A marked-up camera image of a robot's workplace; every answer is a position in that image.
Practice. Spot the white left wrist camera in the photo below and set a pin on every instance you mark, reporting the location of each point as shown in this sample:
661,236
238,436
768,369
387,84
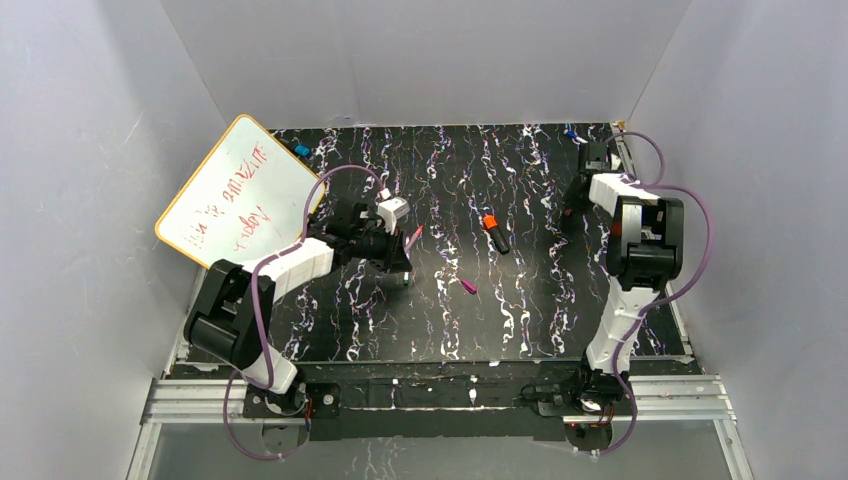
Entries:
391,209

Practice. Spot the yellow framed whiteboard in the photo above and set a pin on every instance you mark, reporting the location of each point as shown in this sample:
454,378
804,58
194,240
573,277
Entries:
244,202

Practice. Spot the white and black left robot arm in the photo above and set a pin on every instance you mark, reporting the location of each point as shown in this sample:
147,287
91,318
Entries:
230,317

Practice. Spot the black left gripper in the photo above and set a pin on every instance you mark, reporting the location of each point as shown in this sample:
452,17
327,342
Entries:
399,250

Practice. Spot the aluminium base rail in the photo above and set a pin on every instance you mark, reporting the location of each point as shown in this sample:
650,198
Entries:
658,398

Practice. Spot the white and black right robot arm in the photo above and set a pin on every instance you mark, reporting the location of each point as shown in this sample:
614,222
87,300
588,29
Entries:
644,252

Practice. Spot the black orange highlighter marker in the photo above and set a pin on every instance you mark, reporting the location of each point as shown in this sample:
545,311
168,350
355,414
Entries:
492,228

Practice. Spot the magenta pen cap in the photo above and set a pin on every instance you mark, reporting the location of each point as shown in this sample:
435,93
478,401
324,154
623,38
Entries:
469,286

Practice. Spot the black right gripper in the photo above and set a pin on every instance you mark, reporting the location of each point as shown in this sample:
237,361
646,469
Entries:
577,183

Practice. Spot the white blue marker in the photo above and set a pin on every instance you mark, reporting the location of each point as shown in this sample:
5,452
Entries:
575,137

